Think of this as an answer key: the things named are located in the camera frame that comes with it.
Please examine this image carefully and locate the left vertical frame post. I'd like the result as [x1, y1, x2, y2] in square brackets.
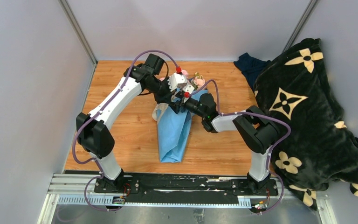
[58, 0, 98, 67]

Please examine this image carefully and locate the aluminium frame rail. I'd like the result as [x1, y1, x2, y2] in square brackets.
[38, 170, 337, 224]

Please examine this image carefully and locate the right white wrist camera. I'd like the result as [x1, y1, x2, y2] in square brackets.
[182, 83, 195, 98]

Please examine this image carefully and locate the black patterned plush blanket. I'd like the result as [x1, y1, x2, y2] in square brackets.
[253, 38, 358, 210]

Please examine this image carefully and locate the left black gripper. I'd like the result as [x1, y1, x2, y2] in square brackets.
[146, 77, 178, 105]

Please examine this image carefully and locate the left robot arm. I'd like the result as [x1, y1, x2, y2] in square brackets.
[75, 54, 173, 193]

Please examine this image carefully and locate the right vertical frame post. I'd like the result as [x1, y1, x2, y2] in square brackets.
[282, 0, 319, 52]

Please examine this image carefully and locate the dark navy cloth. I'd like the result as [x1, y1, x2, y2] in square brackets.
[233, 53, 271, 93]

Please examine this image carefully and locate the cream ribbon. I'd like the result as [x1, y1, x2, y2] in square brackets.
[151, 103, 177, 124]

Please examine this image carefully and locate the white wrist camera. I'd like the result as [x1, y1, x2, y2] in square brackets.
[182, 83, 195, 98]
[168, 73, 188, 91]

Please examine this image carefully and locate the blue wrapping paper sheet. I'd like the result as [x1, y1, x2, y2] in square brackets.
[155, 88, 211, 164]

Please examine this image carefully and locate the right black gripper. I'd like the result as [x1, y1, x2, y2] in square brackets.
[170, 91, 207, 119]

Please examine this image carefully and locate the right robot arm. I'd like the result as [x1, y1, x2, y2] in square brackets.
[171, 92, 281, 195]

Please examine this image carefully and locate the pink flower stem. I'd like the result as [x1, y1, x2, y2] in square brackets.
[192, 72, 206, 90]
[180, 70, 189, 79]

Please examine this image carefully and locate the vertical frame post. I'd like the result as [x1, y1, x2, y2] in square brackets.
[58, 0, 98, 67]
[282, 0, 319, 52]

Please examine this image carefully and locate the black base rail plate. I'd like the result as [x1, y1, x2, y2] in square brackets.
[94, 173, 278, 205]

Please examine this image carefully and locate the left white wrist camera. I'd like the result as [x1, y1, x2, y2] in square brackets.
[168, 73, 188, 91]

